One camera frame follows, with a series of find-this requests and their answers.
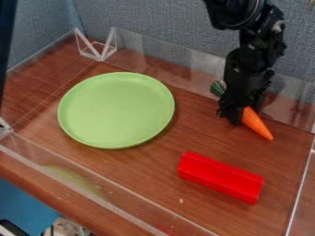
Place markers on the clear acrylic corner bracket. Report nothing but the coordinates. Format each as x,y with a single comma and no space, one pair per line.
95,50

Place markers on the green round plate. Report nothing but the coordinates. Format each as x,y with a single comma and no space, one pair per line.
116,110

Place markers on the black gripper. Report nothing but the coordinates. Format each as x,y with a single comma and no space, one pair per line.
247,77

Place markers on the red rectangular block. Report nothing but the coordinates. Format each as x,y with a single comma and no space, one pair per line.
226,179

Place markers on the orange toy carrot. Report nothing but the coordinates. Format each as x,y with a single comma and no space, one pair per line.
250,118

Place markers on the clear acrylic enclosure wall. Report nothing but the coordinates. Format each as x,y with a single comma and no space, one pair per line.
124,192

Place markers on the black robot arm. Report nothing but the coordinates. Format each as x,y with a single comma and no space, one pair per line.
259,21

